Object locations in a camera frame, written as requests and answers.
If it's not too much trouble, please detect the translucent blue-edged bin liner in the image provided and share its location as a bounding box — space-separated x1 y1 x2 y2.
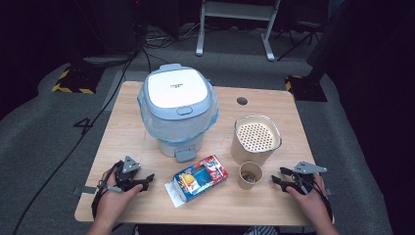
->
136 79 220 147

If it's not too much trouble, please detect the long black floor cable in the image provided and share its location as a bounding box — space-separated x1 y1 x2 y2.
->
12 48 140 235

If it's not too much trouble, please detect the brown paper cup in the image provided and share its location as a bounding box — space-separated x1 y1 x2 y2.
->
238 161 264 191

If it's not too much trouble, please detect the person's right hand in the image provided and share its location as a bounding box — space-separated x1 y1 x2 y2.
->
286 174 335 226

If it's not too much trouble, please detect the white metal stand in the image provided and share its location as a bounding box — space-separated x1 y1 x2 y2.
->
195 0 282 63

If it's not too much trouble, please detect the yellow-black striped stand base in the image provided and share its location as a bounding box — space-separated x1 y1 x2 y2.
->
51 66 106 95
285 74 328 103

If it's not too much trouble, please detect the blue snack packet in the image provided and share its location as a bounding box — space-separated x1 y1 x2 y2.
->
163 154 229 209

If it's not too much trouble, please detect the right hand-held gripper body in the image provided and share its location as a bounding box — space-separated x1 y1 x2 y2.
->
291 161 328 196

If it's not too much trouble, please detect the white pedal trash can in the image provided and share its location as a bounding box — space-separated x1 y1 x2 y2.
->
140 63 215 164

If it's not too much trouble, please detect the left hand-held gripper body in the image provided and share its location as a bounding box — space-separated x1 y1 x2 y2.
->
114 156 147 192

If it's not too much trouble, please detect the beige container with strainer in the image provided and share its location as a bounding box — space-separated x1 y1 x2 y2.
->
230 114 283 166

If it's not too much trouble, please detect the person's striped clothing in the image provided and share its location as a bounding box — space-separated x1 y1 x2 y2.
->
244 225 280 235

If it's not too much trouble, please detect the person's left hand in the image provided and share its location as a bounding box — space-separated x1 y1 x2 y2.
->
95 169 144 224

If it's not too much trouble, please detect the black tripod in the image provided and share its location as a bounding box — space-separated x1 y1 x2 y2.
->
273 20 328 62

